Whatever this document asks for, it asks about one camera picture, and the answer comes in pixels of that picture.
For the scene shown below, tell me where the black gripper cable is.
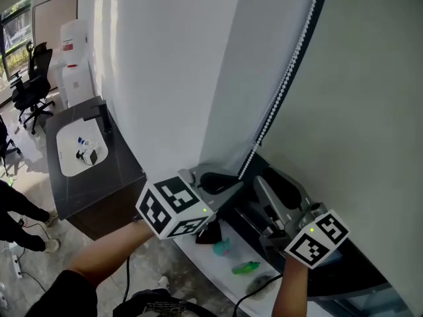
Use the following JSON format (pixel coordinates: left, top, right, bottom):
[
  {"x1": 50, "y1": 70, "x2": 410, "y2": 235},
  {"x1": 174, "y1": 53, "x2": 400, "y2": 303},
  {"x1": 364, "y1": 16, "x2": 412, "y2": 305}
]
[
  {"x1": 122, "y1": 255, "x2": 132, "y2": 304},
  {"x1": 232, "y1": 273, "x2": 284, "y2": 317}
]

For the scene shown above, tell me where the white roller blind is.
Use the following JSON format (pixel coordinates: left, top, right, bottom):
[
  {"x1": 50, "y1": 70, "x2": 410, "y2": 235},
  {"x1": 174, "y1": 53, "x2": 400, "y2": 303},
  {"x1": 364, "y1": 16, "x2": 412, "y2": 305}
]
[{"x1": 260, "y1": 0, "x2": 423, "y2": 313}]

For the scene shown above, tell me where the small white box device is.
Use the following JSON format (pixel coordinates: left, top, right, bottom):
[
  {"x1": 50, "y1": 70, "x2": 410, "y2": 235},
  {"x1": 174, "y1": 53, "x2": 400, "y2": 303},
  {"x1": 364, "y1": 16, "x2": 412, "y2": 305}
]
[{"x1": 76, "y1": 146, "x2": 100, "y2": 166}]

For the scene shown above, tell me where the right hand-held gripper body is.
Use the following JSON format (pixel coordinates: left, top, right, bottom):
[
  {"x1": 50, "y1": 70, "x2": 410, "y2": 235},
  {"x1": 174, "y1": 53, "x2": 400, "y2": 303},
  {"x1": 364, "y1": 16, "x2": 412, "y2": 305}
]
[{"x1": 259, "y1": 202, "x2": 350, "y2": 270}]

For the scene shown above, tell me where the black office chair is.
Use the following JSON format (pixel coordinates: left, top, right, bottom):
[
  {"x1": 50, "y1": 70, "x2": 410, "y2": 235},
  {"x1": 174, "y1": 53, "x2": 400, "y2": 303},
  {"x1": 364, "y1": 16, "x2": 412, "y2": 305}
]
[{"x1": 9, "y1": 42, "x2": 56, "y2": 135}]

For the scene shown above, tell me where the white window sill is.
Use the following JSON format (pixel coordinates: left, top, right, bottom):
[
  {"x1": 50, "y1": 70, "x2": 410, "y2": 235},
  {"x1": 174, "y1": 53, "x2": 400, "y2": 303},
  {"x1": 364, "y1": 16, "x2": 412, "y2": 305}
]
[{"x1": 172, "y1": 218, "x2": 284, "y2": 312}]

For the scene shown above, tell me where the white sink basin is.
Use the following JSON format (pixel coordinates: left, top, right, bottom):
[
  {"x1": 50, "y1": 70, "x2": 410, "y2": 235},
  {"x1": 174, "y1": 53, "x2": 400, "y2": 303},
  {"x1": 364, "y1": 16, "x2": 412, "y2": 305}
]
[{"x1": 56, "y1": 117, "x2": 110, "y2": 178}]

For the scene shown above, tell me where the black chair base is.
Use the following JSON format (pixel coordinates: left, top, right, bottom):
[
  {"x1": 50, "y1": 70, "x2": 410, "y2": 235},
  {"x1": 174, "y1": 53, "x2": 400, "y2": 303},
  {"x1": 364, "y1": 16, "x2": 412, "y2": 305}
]
[{"x1": 0, "y1": 113, "x2": 22, "y2": 178}]

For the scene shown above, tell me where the black floor cable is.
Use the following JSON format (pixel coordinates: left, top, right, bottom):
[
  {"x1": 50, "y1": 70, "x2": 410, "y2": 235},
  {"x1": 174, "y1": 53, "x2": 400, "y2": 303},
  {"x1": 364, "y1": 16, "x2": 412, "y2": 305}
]
[{"x1": 19, "y1": 270, "x2": 48, "y2": 293}]

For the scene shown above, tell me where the white water dispenser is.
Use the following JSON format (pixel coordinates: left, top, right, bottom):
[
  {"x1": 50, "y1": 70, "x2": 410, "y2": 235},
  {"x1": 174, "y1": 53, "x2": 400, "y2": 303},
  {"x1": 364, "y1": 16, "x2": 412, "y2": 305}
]
[{"x1": 54, "y1": 19, "x2": 91, "y2": 109}]

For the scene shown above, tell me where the person's black shirt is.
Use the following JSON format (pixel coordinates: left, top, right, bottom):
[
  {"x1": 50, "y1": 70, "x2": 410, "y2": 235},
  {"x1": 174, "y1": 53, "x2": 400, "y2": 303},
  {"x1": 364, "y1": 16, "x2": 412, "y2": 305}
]
[{"x1": 19, "y1": 269, "x2": 212, "y2": 317}]

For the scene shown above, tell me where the black faucet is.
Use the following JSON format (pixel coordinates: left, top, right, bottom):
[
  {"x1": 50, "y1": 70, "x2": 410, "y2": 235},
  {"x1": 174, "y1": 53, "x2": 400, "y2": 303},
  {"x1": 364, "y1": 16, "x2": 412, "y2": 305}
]
[{"x1": 83, "y1": 100, "x2": 114, "y2": 135}]

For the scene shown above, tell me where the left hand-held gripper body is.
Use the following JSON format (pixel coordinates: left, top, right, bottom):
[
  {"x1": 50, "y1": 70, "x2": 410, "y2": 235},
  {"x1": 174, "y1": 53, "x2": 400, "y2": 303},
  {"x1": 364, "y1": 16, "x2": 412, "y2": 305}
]
[{"x1": 135, "y1": 164, "x2": 217, "y2": 240}]

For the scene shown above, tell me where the green plastic bottle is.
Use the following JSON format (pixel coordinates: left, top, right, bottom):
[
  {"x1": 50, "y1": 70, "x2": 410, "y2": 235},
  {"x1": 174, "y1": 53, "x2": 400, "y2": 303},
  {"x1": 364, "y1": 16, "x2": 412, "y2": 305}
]
[{"x1": 231, "y1": 261, "x2": 261, "y2": 275}]

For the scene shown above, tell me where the beige framed panel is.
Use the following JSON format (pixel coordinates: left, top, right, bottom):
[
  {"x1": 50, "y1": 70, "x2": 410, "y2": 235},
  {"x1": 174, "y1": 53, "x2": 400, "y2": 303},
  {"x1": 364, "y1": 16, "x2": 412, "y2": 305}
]
[{"x1": 31, "y1": 0, "x2": 79, "y2": 64}]

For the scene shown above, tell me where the teal plastic item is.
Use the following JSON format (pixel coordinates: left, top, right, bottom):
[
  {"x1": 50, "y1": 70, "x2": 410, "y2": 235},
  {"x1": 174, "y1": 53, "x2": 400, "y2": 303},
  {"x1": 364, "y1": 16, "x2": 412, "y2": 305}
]
[{"x1": 211, "y1": 238, "x2": 231, "y2": 258}]

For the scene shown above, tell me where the person's left forearm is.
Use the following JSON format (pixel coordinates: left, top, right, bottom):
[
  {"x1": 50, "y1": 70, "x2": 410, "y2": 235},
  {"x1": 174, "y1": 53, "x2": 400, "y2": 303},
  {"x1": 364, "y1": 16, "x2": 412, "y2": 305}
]
[{"x1": 67, "y1": 219, "x2": 157, "y2": 291}]

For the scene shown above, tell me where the black counter cabinet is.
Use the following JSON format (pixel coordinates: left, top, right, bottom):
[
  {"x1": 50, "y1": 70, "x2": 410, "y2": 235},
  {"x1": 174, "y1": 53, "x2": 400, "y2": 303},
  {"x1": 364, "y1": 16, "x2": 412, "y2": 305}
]
[{"x1": 45, "y1": 95, "x2": 147, "y2": 241}]

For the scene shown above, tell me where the white bead chain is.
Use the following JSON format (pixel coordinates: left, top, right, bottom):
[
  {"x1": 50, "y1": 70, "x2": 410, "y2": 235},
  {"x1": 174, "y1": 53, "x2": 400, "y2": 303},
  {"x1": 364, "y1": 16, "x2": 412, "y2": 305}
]
[{"x1": 237, "y1": 0, "x2": 324, "y2": 180}]

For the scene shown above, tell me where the white power strip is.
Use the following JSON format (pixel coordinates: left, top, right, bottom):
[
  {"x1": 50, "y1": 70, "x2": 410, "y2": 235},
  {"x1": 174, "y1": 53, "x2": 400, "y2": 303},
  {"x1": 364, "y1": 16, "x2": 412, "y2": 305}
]
[{"x1": 11, "y1": 254, "x2": 24, "y2": 279}]

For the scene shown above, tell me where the person's right forearm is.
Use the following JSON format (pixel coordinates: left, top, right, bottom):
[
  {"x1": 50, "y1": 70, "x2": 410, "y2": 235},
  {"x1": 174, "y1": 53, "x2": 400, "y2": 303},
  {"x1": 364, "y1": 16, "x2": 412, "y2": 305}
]
[{"x1": 271, "y1": 252, "x2": 311, "y2": 317}]

